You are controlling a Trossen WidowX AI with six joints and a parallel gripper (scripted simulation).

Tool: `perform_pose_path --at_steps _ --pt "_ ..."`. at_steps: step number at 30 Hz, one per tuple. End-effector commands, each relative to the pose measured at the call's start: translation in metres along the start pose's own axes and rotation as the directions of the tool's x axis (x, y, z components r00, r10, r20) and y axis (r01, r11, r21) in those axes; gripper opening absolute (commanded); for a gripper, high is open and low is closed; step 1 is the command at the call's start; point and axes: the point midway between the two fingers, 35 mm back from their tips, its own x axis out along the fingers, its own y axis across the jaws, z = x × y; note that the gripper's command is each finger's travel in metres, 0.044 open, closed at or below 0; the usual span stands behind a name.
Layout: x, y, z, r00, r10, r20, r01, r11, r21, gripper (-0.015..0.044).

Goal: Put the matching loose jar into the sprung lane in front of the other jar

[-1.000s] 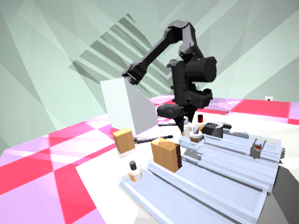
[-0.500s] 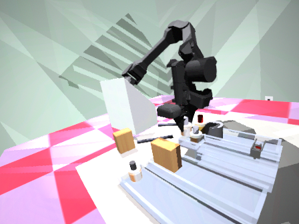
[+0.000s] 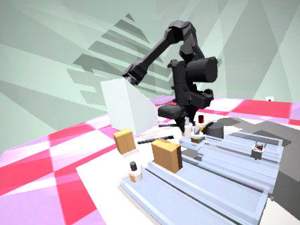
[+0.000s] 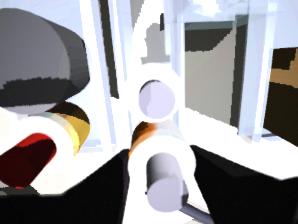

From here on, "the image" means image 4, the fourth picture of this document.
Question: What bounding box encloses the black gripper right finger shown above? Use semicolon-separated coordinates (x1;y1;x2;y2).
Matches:
189;144;298;224

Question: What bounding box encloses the tan cardboard box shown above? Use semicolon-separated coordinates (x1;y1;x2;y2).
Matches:
263;47;298;147

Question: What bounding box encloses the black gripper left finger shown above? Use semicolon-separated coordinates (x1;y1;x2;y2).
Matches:
0;148;130;224

